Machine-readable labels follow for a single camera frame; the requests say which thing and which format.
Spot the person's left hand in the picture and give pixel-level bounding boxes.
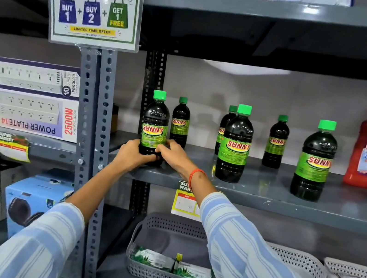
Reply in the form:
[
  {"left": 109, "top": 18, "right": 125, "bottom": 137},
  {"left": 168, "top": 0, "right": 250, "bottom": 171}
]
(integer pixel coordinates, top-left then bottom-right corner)
[{"left": 110, "top": 135, "right": 166, "bottom": 179}]

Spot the person's right hand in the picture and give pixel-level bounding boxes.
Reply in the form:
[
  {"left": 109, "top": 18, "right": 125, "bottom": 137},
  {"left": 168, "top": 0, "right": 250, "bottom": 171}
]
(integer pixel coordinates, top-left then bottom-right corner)
[{"left": 151, "top": 137, "right": 205, "bottom": 183}]

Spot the large dark green-capped bottle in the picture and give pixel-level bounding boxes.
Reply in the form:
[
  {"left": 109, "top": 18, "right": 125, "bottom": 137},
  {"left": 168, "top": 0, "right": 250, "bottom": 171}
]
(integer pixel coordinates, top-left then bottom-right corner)
[
  {"left": 288, "top": 116, "right": 342, "bottom": 205},
  {"left": 135, "top": 88, "right": 175, "bottom": 168},
  {"left": 213, "top": 102, "right": 258, "bottom": 186}
]

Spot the person's left forearm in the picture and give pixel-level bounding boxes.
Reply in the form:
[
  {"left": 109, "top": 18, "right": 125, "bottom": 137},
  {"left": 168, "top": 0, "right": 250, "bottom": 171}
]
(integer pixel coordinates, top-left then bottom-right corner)
[{"left": 0, "top": 144, "right": 130, "bottom": 278}]

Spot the person's right forearm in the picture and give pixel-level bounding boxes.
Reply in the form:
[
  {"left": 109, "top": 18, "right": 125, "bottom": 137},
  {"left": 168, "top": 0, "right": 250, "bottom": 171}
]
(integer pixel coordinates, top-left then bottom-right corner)
[{"left": 170, "top": 169, "right": 367, "bottom": 278}]

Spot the small dark green-capped bottle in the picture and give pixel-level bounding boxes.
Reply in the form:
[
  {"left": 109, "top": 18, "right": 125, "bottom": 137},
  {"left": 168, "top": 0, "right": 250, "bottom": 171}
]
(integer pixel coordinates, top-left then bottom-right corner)
[
  {"left": 261, "top": 113, "right": 293, "bottom": 171},
  {"left": 213, "top": 104, "right": 239, "bottom": 158},
  {"left": 167, "top": 96, "right": 194, "bottom": 149}
]

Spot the yellow shelf price tag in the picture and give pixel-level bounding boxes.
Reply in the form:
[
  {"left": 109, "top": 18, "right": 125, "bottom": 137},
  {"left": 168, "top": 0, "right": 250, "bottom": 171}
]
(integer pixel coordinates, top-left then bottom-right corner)
[
  {"left": 0, "top": 131, "right": 34, "bottom": 163},
  {"left": 170, "top": 180, "right": 225, "bottom": 225}
]

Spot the white red power strip box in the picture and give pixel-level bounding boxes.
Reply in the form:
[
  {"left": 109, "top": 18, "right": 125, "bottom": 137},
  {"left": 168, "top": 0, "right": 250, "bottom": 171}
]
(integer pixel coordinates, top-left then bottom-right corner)
[{"left": 0, "top": 88, "right": 84, "bottom": 144}]

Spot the white green soap packet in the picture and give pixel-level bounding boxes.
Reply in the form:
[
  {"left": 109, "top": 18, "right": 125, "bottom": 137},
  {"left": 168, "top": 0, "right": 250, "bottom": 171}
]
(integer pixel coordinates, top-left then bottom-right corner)
[
  {"left": 130, "top": 246, "right": 177, "bottom": 273},
  {"left": 172, "top": 260, "right": 216, "bottom": 278}
]

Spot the blue product box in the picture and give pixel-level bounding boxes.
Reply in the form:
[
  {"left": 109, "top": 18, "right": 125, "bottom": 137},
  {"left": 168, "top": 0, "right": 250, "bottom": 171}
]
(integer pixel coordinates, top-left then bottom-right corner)
[{"left": 0, "top": 169, "right": 76, "bottom": 248}]

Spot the purple power strip box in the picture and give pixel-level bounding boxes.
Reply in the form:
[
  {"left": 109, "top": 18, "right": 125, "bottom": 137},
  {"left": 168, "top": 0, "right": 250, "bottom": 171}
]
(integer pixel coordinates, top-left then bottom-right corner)
[{"left": 0, "top": 55, "right": 84, "bottom": 102}]

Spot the grey plastic basket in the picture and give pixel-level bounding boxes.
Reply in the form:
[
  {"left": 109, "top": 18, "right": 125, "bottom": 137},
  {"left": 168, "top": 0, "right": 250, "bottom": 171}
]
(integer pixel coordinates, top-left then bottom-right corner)
[{"left": 121, "top": 208, "right": 235, "bottom": 278}]

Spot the grey metal shelf rack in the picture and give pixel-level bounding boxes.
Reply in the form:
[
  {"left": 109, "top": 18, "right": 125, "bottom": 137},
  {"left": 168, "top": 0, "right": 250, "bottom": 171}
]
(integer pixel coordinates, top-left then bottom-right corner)
[{"left": 0, "top": 0, "right": 367, "bottom": 278}]

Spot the red thread bracelet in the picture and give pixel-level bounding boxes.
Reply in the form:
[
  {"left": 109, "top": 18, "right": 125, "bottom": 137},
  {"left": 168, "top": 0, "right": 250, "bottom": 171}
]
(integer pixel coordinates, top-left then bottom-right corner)
[{"left": 186, "top": 167, "right": 207, "bottom": 194}]

